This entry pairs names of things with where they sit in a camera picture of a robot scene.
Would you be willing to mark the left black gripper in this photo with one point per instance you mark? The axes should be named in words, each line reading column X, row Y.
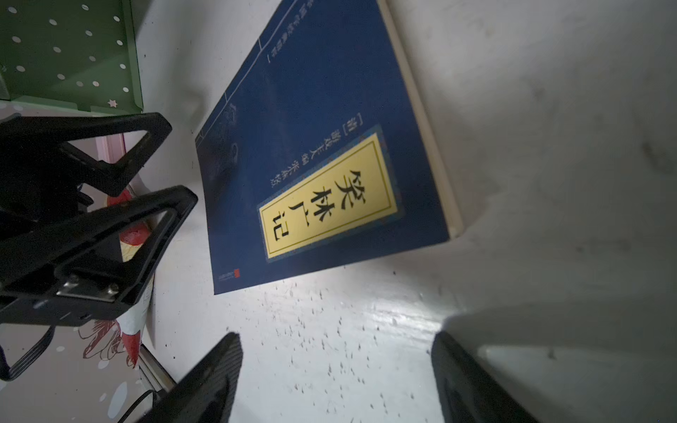
column 37, row 296

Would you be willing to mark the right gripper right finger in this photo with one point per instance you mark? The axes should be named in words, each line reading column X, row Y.
column 467, row 393

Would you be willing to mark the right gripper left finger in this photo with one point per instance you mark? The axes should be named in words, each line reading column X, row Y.
column 207, row 393

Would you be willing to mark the pink rectangular case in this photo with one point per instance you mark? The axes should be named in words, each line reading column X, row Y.
column 112, row 148

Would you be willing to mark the green wooden two-tier shelf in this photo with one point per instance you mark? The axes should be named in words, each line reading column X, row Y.
column 71, row 55

